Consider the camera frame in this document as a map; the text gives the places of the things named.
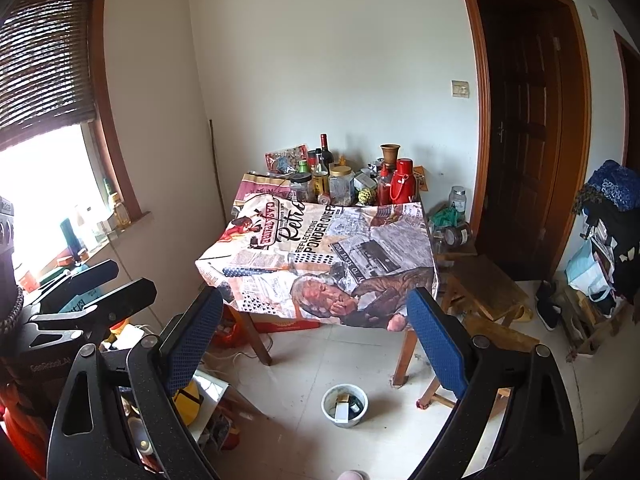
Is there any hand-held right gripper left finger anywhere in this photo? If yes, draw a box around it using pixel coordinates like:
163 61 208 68
47 286 224 480

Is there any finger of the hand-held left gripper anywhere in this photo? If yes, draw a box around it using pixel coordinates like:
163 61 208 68
22 259 120 318
27 278 158 352

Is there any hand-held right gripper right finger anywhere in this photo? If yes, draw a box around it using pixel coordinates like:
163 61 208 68
406 286 583 480

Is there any white plastic basin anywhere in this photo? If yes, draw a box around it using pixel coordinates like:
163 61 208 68
321 384 370 428

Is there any person's left forearm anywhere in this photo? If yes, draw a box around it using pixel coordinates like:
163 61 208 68
0 380 56 480

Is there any wooden stool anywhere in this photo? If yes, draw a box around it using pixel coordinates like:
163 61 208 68
414 312 541 411

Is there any yellow bag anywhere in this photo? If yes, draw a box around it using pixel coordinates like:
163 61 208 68
172 380 205 426

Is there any wooden table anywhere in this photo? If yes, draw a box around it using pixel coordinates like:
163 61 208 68
197 160 441 388

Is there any yellow oil bottle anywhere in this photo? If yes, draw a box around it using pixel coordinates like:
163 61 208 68
110 192 132 228

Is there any low wooden bench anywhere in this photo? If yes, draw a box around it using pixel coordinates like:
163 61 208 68
435 240 533 323

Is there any red cardboard box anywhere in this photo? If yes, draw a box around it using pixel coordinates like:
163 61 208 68
252 317 321 336

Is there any glass jar lying down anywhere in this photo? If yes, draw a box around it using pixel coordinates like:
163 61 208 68
432 225 473 253

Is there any black shoe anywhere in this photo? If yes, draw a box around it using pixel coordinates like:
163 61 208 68
535 280 561 333

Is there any green plastic bag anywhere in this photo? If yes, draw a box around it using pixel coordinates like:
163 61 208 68
430 207 461 228

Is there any printed tablecloth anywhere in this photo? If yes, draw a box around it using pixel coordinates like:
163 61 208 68
196 172 440 333

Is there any light blue plastic bag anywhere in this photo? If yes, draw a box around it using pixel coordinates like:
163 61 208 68
565 240 613 293

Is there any red thermos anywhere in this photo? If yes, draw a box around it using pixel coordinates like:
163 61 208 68
390 158 418 206

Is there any red sauce bottle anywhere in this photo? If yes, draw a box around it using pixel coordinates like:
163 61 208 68
376 165 393 206

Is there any clear jar black lid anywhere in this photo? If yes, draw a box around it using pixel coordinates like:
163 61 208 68
289 172 315 204

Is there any clear jar gold lid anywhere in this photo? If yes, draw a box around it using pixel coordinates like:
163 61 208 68
328 165 356 207

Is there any clear bottle yellow label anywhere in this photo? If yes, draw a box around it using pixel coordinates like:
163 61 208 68
312 149 331 196

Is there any red snack bag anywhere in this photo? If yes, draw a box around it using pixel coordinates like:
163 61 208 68
265 144 310 177

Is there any dark wine bottle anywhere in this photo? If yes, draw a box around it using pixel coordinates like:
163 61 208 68
319 133 335 173

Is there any bamboo window blind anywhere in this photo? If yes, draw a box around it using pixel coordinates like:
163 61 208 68
0 0 98 151

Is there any dark wooden door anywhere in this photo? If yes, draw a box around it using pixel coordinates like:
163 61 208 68
452 0 593 281
612 30 640 171

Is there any blue patterned cloth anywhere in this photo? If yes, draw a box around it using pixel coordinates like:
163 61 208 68
585 160 640 211

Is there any wooden window frame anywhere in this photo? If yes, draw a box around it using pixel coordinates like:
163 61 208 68
0 0 153 291

